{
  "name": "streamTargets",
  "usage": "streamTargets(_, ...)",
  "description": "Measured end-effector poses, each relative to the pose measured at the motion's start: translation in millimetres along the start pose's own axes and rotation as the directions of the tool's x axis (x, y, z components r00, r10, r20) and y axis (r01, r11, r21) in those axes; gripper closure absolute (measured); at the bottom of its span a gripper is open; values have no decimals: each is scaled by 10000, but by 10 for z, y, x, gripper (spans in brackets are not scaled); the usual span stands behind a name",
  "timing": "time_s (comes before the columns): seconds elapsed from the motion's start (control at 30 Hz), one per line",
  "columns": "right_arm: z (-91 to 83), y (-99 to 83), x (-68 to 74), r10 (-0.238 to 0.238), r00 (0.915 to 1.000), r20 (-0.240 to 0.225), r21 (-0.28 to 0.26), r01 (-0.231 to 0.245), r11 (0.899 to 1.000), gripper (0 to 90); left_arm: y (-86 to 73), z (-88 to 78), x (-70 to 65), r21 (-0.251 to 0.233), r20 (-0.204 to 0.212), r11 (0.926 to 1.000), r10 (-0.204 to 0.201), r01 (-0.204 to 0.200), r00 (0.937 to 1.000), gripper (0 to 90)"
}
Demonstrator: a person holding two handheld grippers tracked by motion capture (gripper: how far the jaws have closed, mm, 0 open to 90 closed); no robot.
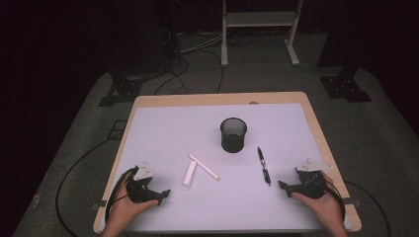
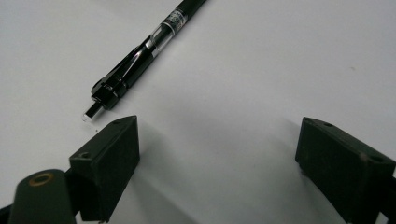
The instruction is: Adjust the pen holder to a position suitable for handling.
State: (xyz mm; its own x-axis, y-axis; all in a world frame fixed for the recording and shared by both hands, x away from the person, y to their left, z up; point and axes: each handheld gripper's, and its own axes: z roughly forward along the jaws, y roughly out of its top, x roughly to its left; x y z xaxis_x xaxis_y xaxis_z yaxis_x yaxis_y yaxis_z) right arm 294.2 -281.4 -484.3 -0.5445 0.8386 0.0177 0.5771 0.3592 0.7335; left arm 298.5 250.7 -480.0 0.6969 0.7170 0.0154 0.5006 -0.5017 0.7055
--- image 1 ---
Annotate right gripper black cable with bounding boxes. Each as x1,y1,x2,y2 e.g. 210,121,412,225
315,179,393,237

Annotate white table mat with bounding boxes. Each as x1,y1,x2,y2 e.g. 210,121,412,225
98,103,353,233

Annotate person's left hand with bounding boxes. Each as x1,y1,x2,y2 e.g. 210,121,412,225
106,172,159,229

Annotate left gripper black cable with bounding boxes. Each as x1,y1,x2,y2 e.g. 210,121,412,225
54,137,140,237

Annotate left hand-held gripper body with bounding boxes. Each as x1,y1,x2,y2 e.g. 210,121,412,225
126,161,162,203

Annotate white metal stand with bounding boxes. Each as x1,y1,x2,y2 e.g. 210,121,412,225
220,0,304,67

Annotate white pen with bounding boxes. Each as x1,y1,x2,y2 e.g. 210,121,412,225
187,153,221,182

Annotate black floor cable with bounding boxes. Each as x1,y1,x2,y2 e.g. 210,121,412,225
152,48,225,96

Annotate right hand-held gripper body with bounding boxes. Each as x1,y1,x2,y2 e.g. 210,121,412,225
290,158,333,200

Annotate black mesh pen holder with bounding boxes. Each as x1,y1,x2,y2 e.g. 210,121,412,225
219,117,248,154

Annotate grey tape strip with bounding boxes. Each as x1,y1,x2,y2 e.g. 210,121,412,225
91,199,108,211
342,197,363,207

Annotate black pen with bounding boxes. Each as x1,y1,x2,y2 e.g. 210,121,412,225
256,146,273,187

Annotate person's right hand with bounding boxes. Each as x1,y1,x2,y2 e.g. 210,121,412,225
291,171,346,232

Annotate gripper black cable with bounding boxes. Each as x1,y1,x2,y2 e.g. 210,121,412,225
315,179,393,237
54,137,140,237

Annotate black floor stand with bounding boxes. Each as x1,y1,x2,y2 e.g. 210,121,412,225
319,65,374,104
98,62,166,108

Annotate white floor cables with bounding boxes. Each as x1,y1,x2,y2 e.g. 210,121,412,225
179,32,225,54

